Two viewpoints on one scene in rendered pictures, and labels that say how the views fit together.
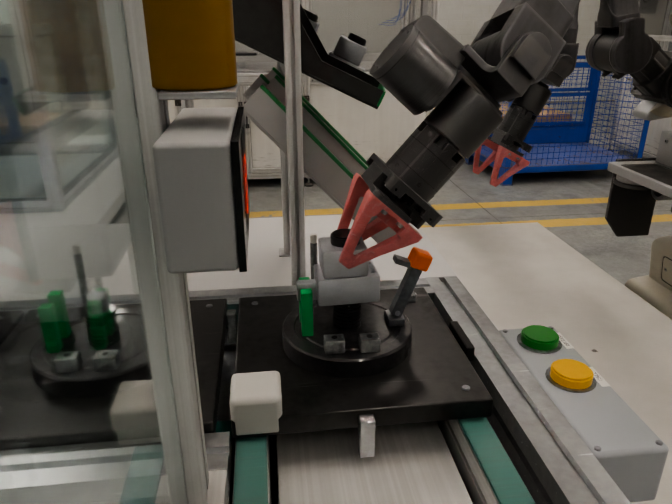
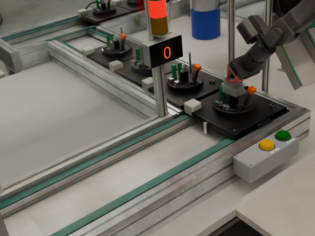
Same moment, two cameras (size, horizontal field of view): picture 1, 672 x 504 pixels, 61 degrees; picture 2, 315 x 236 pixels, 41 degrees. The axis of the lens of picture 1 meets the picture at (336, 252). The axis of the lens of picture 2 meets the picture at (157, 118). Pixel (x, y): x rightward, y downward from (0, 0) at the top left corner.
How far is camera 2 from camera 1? 1.08 m
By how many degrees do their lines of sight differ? 57
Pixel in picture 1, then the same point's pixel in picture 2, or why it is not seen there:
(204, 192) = (146, 53)
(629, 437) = (247, 160)
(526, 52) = (271, 34)
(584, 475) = (223, 156)
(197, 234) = (146, 59)
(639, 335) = not seen: outside the picture
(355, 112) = not seen: outside the picture
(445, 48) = (255, 26)
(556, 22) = (292, 25)
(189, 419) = (158, 96)
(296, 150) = not seen: hidden behind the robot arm
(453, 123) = (252, 50)
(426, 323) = (261, 114)
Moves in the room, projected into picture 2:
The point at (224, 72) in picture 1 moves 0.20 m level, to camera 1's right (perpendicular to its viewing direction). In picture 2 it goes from (159, 32) to (198, 52)
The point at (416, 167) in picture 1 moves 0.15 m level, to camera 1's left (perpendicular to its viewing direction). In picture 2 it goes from (243, 60) to (213, 46)
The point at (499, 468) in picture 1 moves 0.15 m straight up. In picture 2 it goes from (216, 147) to (214, 104)
